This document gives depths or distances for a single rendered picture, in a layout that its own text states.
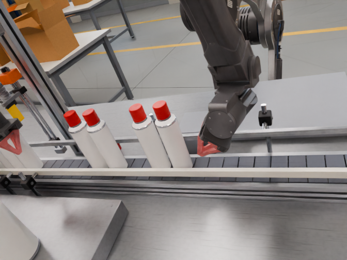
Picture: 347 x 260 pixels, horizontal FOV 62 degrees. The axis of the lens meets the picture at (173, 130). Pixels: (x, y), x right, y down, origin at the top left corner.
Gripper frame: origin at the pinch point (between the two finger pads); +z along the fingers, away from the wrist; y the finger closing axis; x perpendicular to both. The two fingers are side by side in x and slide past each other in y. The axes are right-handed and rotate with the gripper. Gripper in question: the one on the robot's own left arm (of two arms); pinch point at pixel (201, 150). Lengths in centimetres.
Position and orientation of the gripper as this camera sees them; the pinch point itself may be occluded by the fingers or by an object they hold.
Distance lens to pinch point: 70.6
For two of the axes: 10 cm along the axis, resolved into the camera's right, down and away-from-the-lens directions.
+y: -2.8, 6.3, -7.2
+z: -3.7, 6.2, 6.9
